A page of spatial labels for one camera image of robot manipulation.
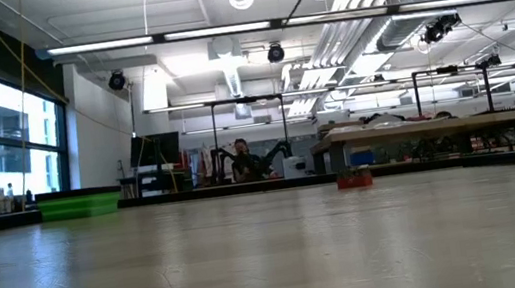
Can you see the black background robot arm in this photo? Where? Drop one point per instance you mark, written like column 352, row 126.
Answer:
column 278, row 150
column 219, row 162

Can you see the person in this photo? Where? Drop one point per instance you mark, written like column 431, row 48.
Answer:
column 245, row 163

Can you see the white box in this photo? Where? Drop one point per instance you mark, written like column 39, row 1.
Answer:
column 294, row 166

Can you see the black computer monitor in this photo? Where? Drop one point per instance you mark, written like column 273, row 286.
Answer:
column 157, row 150

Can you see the red ribbed block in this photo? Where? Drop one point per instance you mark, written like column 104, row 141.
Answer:
column 354, row 181

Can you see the blue bin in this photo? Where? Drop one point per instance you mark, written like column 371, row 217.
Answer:
column 361, row 158

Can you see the black monitor desk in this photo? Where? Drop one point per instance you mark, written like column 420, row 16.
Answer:
column 156, row 176

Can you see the overhead light bar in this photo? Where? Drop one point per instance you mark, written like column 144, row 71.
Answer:
column 221, row 30

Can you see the white cloth pile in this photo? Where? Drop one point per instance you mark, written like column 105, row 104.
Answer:
column 385, row 120

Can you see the wooden workbench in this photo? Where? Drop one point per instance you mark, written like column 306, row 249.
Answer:
column 437, row 126

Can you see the green plastic bin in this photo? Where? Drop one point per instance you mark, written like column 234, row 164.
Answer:
column 79, row 208

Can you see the black metal table frame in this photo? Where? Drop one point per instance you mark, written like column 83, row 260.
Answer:
column 243, row 187

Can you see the black background station frame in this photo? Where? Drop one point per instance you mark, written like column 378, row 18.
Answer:
column 487, row 86
column 243, row 100

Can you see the black ceiling camera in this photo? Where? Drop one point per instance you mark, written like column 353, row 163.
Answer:
column 275, row 53
column 117, row 81
column 440, row 28

